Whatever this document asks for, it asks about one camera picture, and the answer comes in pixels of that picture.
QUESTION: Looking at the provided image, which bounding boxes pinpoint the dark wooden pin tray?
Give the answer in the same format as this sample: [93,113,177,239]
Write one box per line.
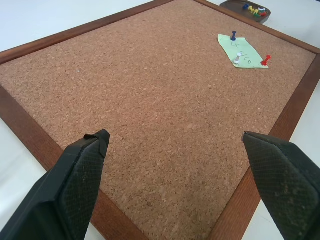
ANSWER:
[219,0,272,25]

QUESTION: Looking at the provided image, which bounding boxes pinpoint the pale green paper note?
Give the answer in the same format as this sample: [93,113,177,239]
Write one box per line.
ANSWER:
[217,33,270,69]

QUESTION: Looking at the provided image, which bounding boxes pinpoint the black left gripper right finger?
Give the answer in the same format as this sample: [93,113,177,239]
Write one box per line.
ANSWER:
[241,131,320,240]

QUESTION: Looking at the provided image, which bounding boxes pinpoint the wood-framed cork board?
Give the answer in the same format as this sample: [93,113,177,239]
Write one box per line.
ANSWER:
[0,0,320,240]

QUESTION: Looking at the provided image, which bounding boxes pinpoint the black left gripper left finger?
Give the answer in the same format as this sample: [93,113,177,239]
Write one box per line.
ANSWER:
[0,128,111,240]

